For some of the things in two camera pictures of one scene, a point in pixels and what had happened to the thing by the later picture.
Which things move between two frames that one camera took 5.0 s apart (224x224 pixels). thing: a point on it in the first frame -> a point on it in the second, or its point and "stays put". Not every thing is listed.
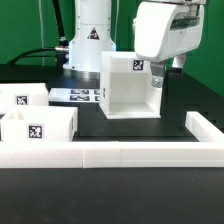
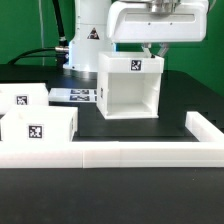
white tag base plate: (74, 95) stays put
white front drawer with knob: (39, 123) stays put
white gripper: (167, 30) -> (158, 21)
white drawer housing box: (126, 87) stays put
